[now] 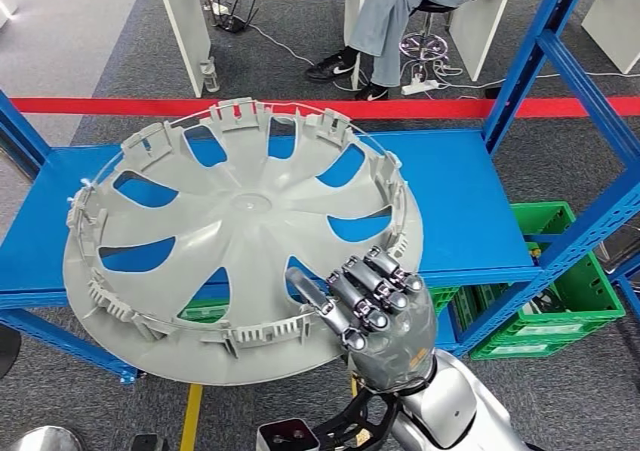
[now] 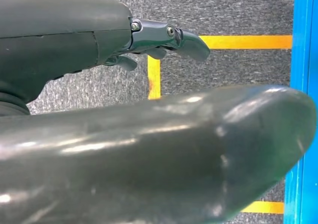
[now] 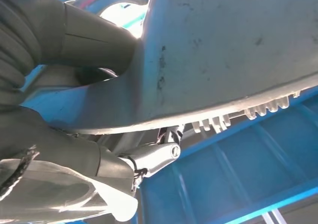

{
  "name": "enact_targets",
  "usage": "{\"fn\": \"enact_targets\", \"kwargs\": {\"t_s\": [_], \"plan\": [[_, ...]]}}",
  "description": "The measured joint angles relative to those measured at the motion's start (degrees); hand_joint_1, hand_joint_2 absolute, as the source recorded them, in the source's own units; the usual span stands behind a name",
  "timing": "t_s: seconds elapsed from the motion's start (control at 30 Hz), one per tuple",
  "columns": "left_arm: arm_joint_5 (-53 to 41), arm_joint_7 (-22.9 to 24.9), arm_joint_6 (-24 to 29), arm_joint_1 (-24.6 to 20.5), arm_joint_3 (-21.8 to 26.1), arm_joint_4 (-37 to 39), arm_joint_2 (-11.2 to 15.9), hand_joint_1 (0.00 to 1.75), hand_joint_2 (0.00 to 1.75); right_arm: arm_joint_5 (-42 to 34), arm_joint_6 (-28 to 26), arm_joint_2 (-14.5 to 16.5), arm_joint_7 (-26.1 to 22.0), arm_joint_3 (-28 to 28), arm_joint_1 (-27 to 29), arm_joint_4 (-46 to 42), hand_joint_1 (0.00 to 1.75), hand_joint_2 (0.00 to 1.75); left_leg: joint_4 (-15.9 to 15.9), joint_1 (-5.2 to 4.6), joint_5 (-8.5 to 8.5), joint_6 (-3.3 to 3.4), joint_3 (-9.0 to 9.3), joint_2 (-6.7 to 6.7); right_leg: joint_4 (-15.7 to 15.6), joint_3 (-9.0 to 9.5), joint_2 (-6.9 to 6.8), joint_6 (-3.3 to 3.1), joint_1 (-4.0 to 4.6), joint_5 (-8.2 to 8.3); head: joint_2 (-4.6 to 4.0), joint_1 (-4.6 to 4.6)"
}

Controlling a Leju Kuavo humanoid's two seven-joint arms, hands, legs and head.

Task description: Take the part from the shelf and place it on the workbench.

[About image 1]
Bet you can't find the person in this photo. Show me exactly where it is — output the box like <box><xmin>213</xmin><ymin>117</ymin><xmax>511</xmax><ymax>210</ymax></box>
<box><xmin>305</xmin><ymin>0</ymin><xmax>503</xmax><ymax>103</ymax></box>

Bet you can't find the white power strip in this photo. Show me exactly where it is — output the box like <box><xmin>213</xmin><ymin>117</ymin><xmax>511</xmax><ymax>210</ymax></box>
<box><xmin>399</xmin><ymin>78</ymin><xmax>441</xmax><ymax>98</ymax></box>

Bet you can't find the white desk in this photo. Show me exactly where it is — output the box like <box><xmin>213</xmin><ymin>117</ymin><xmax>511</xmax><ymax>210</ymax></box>
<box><xmin>447</xmin><ymin>0</ymin><xmax>640</xmax><ymax>83</ymax></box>
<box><xmin>152</xmin><ymin>0</ymin><xmax>368</xmax><ymax>99</ymax></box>

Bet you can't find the red floor tape line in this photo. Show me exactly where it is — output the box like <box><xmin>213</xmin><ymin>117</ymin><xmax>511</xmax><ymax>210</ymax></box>
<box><xmin>10</xmin><ymin>96</ymin><xmax>640</xmax><ymax>121</ymax></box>

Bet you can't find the black cable bundle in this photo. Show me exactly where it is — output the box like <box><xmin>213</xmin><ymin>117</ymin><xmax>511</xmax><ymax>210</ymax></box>
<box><xmin>214</xmin><ymin>0</ymin><xmax>260</xmax><ymax>36</ymax></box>

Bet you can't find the black stool with chrome base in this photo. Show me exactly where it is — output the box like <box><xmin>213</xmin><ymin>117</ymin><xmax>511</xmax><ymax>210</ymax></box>
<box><xmin>398</xmin><ymin>0</ymin><xmax>456</xmax><ymax>65</ymax></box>

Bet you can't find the clear plastic bottle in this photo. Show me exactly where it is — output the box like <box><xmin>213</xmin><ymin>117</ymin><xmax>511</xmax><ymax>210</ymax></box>
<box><xmin>199</xmin><ymin>57</ymin><xmax>221</xmax><ymax>96</ymax></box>

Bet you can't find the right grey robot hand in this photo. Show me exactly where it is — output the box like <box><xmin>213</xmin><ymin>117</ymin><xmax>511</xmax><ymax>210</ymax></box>
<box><xmin>285</xmin><ymin>245</ymin><xmax>438</xmax><ymax>394</ymax></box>

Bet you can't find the green plastic crate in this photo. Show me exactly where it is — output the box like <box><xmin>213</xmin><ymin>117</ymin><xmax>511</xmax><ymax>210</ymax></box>
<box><xmin>469</xmin><ymin>328</ymin><xmax>591</xmax><ymax>362</ymax></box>
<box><xmin>179</xmin><ymin>298</ymin><xmax>230</xmax><ymax>323</ymax></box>
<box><xmin>429</xmin><ymin>286</ymin><xmax>458</xmax><ymax>315</ymax></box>
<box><xmin>452</xmin><ymin>201</ymin><xmax>626</xmax><ymax>343</ymax></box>

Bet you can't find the grey plastic wheel hubcap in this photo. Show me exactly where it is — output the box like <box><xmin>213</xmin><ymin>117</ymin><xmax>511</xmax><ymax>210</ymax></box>
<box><xmin>62</xmin><ymin>96</ymin><xmax>425</xmax><ymax>388</ymax></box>

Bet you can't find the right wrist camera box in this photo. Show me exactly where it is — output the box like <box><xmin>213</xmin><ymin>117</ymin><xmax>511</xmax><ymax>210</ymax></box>
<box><xmin>256</xmin><ymin>419</ymin><xmax>321</xmax><ymax>451</ymax></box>

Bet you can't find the blue metal shelf rack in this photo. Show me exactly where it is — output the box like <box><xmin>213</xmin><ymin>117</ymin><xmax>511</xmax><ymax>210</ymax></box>
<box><xmin>607</xmin><ymin>252</ymin><xmax>640</xmax><ymax>323</ymax></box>
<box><xmin>0</xmin><ymin>0</ymin><xmax>640</xmax><ymax>386</ymax></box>

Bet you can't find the white cable tangle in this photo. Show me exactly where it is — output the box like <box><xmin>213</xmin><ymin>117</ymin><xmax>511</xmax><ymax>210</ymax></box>
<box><xmin>397</xmin><ymin>53</ymin><xmax>501</xmax><ymax>101</ymax></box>

